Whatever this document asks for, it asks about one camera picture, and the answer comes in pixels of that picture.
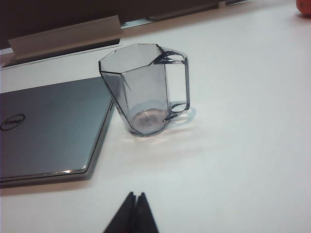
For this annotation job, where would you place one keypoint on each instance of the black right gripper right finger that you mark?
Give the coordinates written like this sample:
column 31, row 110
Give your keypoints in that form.
column 145, row 216

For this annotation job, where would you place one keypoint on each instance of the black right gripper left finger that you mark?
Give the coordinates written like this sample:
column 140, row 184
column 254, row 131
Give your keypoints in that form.
column 124, row 216

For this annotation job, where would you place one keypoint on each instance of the transparent grey faceted cup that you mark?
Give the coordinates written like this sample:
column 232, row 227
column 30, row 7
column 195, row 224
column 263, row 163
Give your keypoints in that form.
column 145, row 97

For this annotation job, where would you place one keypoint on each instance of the silver closed Dell laptop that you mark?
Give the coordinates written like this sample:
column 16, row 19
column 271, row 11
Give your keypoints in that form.
column 53, row 126

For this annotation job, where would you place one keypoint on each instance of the orange round object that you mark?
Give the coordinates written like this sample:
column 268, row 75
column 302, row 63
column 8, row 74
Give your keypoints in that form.
column 305, row 4

